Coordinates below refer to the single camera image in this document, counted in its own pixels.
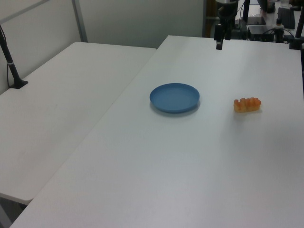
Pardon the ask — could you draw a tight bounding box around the grey metal partition frame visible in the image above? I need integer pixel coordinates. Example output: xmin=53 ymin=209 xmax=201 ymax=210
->
xmin=0 ymin=0 xmax=88 ymax=43

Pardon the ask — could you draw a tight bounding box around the dark electronics box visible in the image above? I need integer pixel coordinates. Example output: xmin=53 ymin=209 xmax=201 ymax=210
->
xmin=247 ymin=24 xmax=276 ymax=42

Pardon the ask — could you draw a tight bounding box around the thin black cable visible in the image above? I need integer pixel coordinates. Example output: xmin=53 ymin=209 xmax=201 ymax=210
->
xmin=6 ymin=64 xmax=12 ymax=89

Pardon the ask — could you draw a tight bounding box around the orange twisted bread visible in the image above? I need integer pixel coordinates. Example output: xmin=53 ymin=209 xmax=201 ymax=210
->
xmin=233 ymin=96 xmax=262 ymax=113

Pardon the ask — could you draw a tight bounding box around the brown wooden cabinet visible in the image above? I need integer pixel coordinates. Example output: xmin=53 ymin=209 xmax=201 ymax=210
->
xmin=206 ymin=0 xmax=220 ymax=38

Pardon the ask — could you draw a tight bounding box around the black keyboard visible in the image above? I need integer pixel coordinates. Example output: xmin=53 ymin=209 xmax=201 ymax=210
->
xmin=277 ymin=7 xmax=296 ymax=29

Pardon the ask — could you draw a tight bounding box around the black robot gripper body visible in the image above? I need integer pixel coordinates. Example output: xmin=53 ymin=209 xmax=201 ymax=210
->
xmin=217 ymin=3 xmax=238 ymax=26

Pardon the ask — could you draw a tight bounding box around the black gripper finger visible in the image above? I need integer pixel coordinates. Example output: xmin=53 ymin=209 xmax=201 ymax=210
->
xmin=224 ymin=23 xmax=233 ymax=40
xmin=213 ymin=23 xmax=224 ymax=50

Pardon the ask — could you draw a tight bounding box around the blue round plate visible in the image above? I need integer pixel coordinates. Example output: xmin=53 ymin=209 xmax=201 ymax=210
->
xmin=149 ymin=83 xmax=200 ymax=114

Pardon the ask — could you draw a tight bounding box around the black camera stand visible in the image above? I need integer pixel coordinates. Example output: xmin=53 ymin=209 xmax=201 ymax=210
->
xmin=0 ymin=23 xmax=29 ymax=90
xmin=288 ymin=14 xmax=304 ymax=50

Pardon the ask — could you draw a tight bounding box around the black tripod pole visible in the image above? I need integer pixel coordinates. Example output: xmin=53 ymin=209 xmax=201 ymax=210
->
xmin=242 ymin=0 xmax=251 ymax=40

